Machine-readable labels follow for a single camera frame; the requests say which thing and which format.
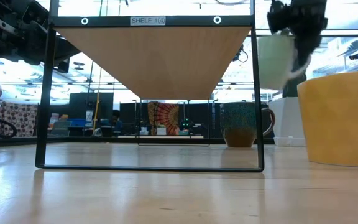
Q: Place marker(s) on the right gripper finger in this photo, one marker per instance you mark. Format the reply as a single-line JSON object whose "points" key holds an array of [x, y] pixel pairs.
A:
{"points": [[304, 49]]}

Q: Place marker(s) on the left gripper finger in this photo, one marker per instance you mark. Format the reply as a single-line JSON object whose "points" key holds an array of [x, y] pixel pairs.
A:
{"points": [[64, 55], [64, 45]]}

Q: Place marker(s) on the green mug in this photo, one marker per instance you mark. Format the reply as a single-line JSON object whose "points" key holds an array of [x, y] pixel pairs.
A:
{"points": [[273, 62]]}

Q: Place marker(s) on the orange mug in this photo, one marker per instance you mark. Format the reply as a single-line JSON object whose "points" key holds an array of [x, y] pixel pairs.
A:
{"points": [[337, 118]]}

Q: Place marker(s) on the teal and brown patterned mug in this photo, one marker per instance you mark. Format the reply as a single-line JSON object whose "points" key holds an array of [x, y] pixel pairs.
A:
{"points": [[238, 124]]}

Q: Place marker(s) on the black ceiling fixture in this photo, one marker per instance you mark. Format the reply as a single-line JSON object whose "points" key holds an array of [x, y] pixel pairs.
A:
{"points": [[356, 56]]}

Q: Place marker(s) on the black screen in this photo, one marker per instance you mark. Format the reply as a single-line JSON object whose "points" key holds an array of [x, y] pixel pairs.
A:
{"points": [[89, 104]]}

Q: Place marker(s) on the yellow pole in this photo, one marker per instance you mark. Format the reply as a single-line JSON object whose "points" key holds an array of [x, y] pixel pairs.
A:
{"points": [[97, 102]]}

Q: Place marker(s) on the black hanging device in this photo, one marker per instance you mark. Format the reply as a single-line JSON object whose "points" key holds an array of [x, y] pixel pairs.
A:
{"points": [[239, 54]]}

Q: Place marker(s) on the white hexagonal planter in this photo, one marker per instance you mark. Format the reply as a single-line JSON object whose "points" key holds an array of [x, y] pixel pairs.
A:
{"points": [[286, 118]]}

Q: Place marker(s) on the patterned curtain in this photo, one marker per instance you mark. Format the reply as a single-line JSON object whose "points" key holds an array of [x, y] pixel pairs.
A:
{"points": [[20, 118]]}

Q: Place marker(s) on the person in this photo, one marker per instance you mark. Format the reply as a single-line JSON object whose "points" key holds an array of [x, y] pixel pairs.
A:
{"points": [[116, 119]]}

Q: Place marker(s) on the white planter saucer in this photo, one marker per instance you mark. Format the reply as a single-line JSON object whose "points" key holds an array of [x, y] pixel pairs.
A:
{"points": [[287, 141]]}

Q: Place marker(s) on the orange mandala tapestry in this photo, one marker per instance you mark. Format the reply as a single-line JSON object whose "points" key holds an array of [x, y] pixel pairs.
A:
{"points": [[165, 116]]}

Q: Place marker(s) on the wooden shelf black frame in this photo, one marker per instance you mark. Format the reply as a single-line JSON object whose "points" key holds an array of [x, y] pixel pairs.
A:
{"points": [[154, 62]]}

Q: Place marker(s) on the black metal table frame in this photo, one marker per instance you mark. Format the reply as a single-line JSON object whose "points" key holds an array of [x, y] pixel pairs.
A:
{"points": [[135, 140]]}

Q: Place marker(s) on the black partition wall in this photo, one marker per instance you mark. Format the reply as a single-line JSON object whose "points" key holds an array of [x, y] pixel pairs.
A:
{"points": [[197, 115]]}

